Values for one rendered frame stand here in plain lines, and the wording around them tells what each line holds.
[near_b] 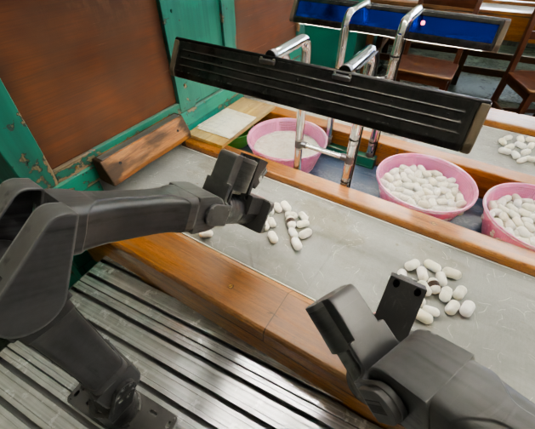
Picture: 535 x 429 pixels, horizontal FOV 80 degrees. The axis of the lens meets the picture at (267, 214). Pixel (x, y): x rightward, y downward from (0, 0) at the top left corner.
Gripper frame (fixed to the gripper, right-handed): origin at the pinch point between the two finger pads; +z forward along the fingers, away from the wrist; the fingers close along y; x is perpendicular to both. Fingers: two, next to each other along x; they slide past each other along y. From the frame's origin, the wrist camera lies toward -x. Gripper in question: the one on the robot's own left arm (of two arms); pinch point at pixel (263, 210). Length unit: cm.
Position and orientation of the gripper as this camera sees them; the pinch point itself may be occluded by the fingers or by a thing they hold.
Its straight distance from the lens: 73.0
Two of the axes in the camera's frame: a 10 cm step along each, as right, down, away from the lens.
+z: 4.0, 0.1, 9.2
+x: -3.4, 9.3, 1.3
